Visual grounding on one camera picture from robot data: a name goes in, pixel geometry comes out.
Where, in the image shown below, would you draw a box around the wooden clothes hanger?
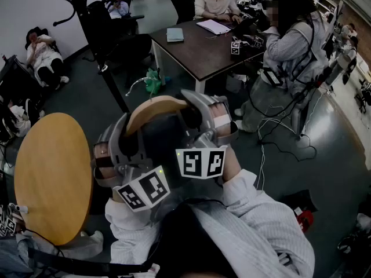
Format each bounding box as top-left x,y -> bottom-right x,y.
126,78 -> 194,137

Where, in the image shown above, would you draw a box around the person's grey striped top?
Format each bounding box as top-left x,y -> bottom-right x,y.
156,198 -> 290,278

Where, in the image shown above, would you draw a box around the person's left forearm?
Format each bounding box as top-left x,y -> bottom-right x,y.
104,184 -> 163,265

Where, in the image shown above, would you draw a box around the large black office chair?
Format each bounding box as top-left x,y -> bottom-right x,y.
86,0 -> 154,69

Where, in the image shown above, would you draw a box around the round wooden table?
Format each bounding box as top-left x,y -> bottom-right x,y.
13,112 -> 94,246

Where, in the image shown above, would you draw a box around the small white camera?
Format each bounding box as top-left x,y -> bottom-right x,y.
8,203 -> 29,214

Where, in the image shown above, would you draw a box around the black coat rack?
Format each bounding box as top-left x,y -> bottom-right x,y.
49,0 -> 130,114

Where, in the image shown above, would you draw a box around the dark rectangular table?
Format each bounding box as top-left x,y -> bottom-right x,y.
149,17 -> 266,94

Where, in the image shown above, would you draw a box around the green plastic bag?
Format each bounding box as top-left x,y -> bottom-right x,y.
144,67 -> 162,95

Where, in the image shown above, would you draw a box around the grey-blue notebook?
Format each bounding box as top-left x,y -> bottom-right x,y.
166,27 -> 185,43

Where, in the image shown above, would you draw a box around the red object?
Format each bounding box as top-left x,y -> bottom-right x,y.
296,210 -> 315,233

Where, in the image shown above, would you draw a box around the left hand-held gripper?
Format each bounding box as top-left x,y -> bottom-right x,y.
92,113 -> 172,213

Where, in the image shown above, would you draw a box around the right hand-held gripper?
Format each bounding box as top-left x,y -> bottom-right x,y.
176,90 -> 239,180

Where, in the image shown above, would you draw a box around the black bag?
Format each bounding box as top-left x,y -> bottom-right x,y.
281,189 -> 319,214

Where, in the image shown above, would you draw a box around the white paper sheets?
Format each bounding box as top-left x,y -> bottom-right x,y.
196,19 -> 232,36

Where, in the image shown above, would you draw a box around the person's right forearm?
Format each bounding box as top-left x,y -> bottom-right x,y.
217,147 -> 316,275

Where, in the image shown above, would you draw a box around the person's right hand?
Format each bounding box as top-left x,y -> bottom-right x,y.
211,101 -> 232,134

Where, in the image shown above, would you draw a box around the white floor cable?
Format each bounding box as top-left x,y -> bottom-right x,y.
256,117 -> 295,191

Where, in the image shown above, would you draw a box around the black strap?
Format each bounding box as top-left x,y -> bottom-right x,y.
27,247 -> 159,275

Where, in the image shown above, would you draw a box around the black equipment case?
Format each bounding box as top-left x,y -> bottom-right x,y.
0,55 -> 40,104

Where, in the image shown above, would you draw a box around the black garment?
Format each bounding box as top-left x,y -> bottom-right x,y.
127,113 -> 203,191

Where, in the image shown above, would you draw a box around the idle hand-held gripper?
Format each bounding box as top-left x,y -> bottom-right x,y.
231,35 -> 264,57

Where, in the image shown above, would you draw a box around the person's left hand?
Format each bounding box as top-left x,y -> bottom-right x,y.
94,148 -> 117,187

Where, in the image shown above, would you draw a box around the dark laptop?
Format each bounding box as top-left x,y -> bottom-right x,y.
231,17 -> 259,31

